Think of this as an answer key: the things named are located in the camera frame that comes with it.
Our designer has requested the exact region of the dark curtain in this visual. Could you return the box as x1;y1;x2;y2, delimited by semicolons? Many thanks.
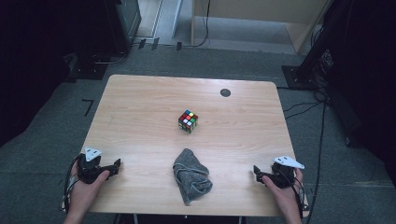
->
0;0;120;147
321;0;396;178

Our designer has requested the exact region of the black corner floor tape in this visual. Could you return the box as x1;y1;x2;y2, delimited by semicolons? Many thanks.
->
81;98;95;118

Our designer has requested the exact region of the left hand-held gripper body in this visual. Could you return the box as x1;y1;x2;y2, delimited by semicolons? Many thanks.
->
76;147;110;185

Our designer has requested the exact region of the black metal stand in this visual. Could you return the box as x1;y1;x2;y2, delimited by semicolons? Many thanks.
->
281;0;344;91

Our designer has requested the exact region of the multicoloured puzzle cube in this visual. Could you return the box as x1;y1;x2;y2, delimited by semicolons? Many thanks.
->
177;109;200;134

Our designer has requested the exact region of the forked black floor cable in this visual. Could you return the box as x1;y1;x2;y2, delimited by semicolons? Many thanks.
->
276;86;328;121

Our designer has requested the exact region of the black cabinet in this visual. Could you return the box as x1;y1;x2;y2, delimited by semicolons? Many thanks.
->
105;0;143;56

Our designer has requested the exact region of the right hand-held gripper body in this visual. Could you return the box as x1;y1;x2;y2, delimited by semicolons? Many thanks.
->
269;155;305;189

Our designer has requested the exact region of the person's left hand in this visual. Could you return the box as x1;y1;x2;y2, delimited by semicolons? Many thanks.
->
68;161;111;217

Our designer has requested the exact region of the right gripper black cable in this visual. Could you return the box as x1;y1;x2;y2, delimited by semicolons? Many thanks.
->
279;169;310;218

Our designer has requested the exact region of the person's right hand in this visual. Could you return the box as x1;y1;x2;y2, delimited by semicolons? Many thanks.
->
261;167;304;217

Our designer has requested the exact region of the long black floor cable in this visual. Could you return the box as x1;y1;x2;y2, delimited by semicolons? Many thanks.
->
305;101;328;224

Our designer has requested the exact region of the beige wooden furniture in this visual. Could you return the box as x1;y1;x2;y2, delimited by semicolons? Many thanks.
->
190;0;332;54

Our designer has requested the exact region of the hanging black cable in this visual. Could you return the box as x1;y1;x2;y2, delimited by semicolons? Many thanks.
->
182;0;212;49

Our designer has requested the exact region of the grey cloth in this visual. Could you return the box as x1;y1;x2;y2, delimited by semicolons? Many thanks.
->
172;147;214;207

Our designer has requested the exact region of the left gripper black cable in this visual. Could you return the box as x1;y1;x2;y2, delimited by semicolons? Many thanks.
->
59;154;82;214

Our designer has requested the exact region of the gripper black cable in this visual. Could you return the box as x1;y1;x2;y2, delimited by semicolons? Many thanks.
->
59;154;82;214
279;169;310;218

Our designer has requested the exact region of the black floor base plate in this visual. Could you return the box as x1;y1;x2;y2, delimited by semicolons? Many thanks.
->
65;51;109;82

